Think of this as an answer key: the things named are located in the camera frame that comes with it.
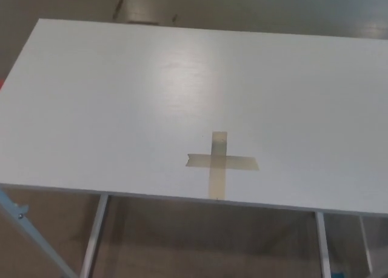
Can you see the white table leg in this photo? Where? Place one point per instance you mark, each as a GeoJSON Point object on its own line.
{"type": "Point", "coordinates": [323, 244]}
{"type": "Point", "coordinates": [366, 244]}
{"type": "Point", "coordinates": [94, 238]}

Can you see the blue floor tape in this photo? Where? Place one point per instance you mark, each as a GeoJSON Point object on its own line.
{"type": "Point", "coordinates": [338, 275]}

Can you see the blue-grey metal frame bar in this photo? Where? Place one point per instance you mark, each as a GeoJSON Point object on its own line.
{"type": "Point", "coordinates": [30, 229]}

